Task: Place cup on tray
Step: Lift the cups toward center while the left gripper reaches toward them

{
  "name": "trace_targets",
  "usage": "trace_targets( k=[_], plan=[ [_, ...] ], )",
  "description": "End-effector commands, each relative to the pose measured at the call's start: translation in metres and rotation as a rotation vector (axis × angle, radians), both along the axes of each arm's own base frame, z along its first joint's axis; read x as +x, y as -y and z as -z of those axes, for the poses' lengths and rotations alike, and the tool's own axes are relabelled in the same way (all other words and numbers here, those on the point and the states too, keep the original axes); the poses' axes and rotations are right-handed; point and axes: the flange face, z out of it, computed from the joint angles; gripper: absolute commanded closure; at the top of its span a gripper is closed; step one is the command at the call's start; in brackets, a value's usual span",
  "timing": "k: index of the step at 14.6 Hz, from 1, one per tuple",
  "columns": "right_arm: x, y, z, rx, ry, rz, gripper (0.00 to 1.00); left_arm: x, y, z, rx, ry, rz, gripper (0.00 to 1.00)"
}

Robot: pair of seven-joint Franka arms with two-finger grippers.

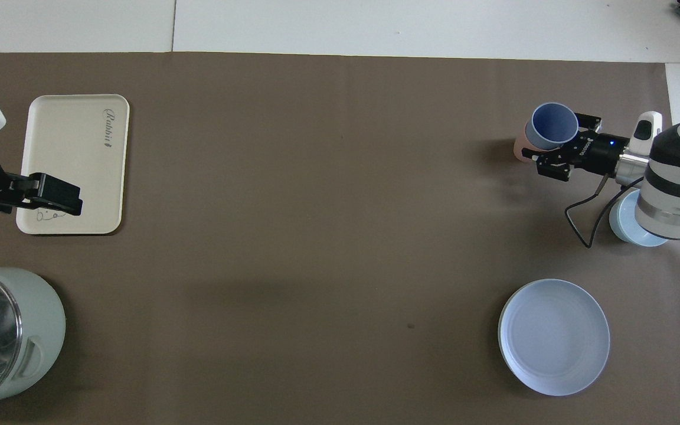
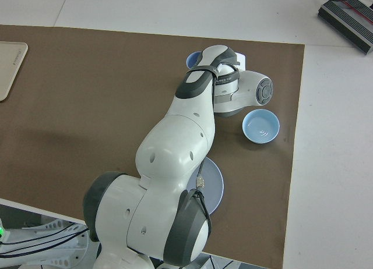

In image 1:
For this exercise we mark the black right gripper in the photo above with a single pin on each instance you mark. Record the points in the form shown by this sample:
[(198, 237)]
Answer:
[(600, 153)]

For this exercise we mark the cream tray with rabbit print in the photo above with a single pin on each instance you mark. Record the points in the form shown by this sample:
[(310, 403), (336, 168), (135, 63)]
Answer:
[(74, 147)]

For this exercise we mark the pale blue plate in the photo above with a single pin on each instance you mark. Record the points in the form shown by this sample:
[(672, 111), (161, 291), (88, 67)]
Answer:
[(552, 336)]

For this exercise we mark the pink plastic cup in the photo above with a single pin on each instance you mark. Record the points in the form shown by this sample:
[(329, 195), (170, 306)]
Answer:
[(522, 150)]

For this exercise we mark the brown paper table mat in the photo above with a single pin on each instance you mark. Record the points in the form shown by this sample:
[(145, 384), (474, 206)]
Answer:
[(328, 236)]

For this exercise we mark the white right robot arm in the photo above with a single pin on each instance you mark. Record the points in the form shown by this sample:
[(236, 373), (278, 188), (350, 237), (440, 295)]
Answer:
[(676, 177)]

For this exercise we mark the light blue bowl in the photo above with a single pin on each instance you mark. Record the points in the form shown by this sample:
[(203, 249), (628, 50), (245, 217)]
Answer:
[(623, 221)]

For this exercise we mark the blue plastic cup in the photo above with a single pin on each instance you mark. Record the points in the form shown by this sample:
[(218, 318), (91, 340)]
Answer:
[(552, 124)]

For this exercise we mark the pale green electric pot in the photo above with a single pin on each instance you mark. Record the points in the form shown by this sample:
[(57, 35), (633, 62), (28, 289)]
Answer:
[(42, 330)]

